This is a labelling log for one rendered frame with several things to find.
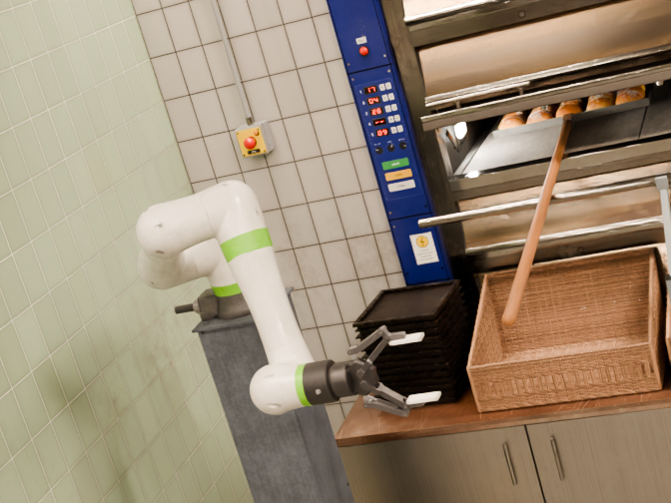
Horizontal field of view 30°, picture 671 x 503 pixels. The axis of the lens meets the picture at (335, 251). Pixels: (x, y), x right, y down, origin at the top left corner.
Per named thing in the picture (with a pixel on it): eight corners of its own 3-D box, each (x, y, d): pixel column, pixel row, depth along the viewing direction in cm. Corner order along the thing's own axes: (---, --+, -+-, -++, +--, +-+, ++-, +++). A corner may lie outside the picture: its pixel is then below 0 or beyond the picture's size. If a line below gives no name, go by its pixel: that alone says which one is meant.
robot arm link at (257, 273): (219, 264, 283) (260, 247, 279) (240, 263, 294) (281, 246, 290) (275, 416, 279) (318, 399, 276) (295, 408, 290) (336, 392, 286)
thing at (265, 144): (249, 153, 425) (241, 125, 422) (276, 147, 421) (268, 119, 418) (242, 159, 418) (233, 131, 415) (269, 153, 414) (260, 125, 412)
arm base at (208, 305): (171, 329, 333) (164, 308, 331) (192, 307, 346) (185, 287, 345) (259, 314, 324) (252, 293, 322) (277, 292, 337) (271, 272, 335)
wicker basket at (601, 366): (502, 347, 421) (482, 272, 413) (672, 323, 401) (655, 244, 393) (475, 415, 378) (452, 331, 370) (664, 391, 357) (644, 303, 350)
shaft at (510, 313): (516, 327, 274) (513, 314, 273) (502, 329, 274) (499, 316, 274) (572, 127, 429) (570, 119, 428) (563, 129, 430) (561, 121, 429)
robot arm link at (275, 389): (246, 421, 268) (237, 370, 268) (270, 412, 280) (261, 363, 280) (306, 413, 263) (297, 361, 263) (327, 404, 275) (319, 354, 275)
